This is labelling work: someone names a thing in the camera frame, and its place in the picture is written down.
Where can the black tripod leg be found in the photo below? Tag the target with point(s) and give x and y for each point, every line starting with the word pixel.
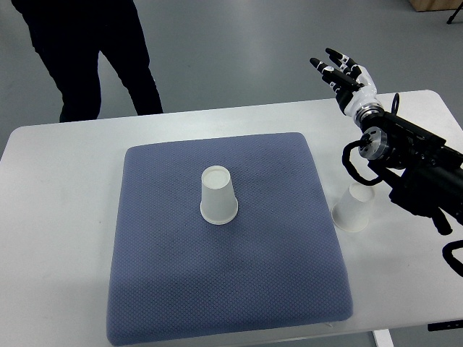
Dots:
pixel 453 16

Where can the blue textured cushion mat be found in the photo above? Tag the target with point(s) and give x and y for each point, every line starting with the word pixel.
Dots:
pixel 278 263

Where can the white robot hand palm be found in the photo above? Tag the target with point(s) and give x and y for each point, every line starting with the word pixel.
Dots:
pixel 351 101

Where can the black table control panel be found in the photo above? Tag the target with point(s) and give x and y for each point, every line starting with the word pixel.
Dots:
pixel 449 325

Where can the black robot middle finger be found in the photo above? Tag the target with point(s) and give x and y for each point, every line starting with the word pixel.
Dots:
pixel 346 64

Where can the person in black clothes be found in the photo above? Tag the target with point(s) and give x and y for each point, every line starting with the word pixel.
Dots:
pixel 69 36

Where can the wooden box corner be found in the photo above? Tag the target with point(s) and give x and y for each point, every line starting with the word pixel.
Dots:
pixel 434 5

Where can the white paper cup on mat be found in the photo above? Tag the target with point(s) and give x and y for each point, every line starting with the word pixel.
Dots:
pixel 218 204

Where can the white table leg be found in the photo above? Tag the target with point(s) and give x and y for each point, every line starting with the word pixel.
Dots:
pixel 383 338

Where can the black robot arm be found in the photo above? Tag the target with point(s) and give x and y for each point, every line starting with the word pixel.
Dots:
pixel 424 174

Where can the white paper cup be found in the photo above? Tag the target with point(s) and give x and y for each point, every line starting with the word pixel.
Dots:
pixel 351 213
pixel 218 204

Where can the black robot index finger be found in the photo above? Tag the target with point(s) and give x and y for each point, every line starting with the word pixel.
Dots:
pixel 326 71

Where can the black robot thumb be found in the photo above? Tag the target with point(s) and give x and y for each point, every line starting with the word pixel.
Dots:
pixel 335 77

